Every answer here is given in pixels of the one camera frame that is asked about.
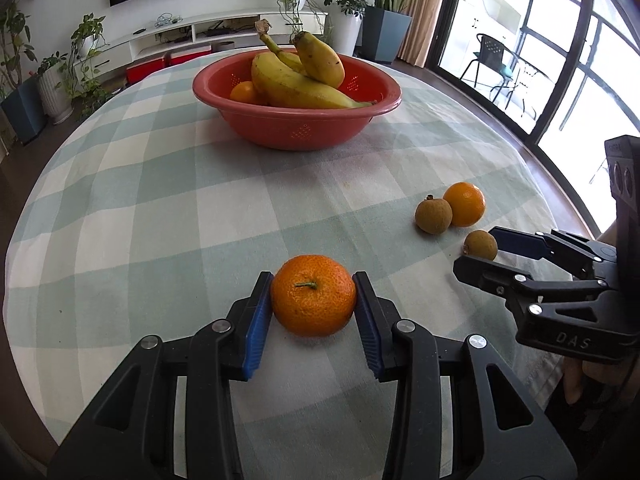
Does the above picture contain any brown longan fruit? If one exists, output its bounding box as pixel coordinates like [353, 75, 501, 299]
[414, 195, 452, 235]
[462, 230, 498, 260]

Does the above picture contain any mandarin orange with stem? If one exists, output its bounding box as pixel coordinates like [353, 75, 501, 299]
[270, 255, 356, 337]

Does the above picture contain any smooth round orange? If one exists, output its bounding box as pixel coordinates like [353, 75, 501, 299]
[442, 182, 486, 228]

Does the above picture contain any large yellow banana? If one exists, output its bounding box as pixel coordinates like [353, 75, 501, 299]
[250, 52, 372, 110]

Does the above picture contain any small yellow banana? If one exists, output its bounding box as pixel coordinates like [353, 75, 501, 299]
[254, 20, 345, 89]

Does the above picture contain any right hand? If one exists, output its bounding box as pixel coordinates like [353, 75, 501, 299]
[562, 226, 640, 406]

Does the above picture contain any green white checkered tablecloth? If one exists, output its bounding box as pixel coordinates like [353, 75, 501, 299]
[2, 56, 597, 480]

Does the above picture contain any red plastic colander bowl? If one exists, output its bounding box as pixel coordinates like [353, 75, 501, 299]
[192, 48, 401, 152]

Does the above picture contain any black balcony chair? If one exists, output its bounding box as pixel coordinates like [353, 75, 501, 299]
[460, 32, 546, 108]

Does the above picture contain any orange in bowl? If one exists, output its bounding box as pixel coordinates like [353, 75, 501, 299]
[229, 80, 260, 104]

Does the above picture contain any blue planter bird-of-paradise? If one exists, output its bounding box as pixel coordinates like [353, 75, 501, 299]
[361, 0, 411, 64]

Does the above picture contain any red storage box right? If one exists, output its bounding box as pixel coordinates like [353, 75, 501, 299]
[167, 46, 213, 66]

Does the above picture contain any red storage box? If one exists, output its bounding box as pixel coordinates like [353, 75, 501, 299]
[167, 46, 213, 66]
[126, 56, 166, 86]

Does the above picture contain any red storage box left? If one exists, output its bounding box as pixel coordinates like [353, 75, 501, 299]
[126, 56, 166, 86]

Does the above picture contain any beige curtain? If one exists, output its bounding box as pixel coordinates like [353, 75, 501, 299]
[398, 0, 442, 67]

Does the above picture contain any white tv cabinet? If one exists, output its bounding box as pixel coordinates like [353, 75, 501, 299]
[74, 6, 329, 84]

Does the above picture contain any trailing pothos plant left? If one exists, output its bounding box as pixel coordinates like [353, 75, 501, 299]
[61, 13, 112, 119]

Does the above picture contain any trailing pothos plant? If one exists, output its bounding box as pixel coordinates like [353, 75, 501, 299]
[277, 0, 326, 42]
[61, 13, 112, 119]

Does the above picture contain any white pot bushy plant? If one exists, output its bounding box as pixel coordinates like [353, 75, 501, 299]
[321, 0, 367, 55]

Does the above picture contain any white ribbed planter plant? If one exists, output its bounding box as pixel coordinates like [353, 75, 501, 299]
[37, 51, 73, 125]

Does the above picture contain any blue planter tall plant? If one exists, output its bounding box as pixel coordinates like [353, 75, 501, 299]
[1, 0, 46, 144]

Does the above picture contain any trailing pothos plant right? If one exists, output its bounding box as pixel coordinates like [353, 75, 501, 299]
[277, 0, 326, 42]

